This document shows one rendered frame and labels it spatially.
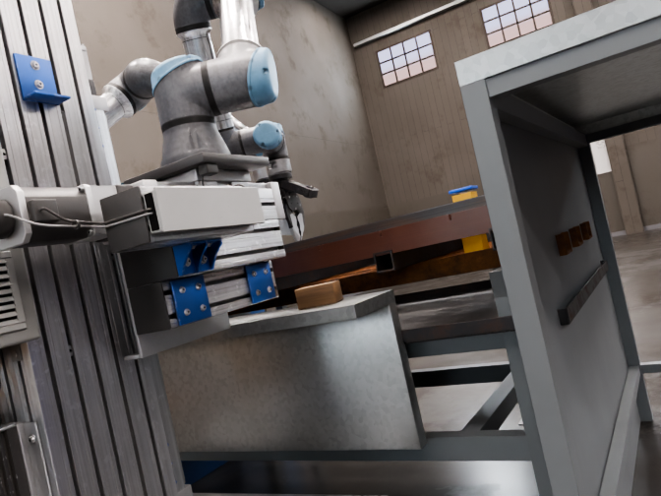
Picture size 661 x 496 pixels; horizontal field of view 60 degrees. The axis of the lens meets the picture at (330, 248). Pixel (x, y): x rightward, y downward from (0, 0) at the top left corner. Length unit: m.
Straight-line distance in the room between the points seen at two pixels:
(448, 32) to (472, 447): 11.79
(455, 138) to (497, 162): 11.56
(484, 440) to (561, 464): 0.49
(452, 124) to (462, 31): 1.87
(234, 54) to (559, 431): 0.94
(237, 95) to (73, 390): 0.65
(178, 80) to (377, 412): 0.89
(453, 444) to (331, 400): 0.32
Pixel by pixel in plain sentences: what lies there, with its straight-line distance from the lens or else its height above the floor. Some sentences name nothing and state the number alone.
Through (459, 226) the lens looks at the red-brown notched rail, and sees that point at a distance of 1.31.
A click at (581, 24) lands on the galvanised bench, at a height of 1.04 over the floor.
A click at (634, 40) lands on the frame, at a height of 0.99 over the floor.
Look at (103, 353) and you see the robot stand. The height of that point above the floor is 0.70.
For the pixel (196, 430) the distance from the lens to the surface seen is 1.85.
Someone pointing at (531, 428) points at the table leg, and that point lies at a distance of 1.43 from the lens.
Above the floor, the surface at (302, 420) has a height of 0.38.
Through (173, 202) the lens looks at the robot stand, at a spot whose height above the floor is 0.92.
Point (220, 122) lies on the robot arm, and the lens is 1.63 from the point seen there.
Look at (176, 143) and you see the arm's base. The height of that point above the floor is 1.09.
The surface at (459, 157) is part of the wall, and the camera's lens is 12.44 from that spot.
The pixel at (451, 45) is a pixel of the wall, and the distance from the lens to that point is 12.83.
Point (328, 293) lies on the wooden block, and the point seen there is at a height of 0.71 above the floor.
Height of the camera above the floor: 0.79
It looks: 1 degrees up
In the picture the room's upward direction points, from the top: 13 degrees counter-clockwise
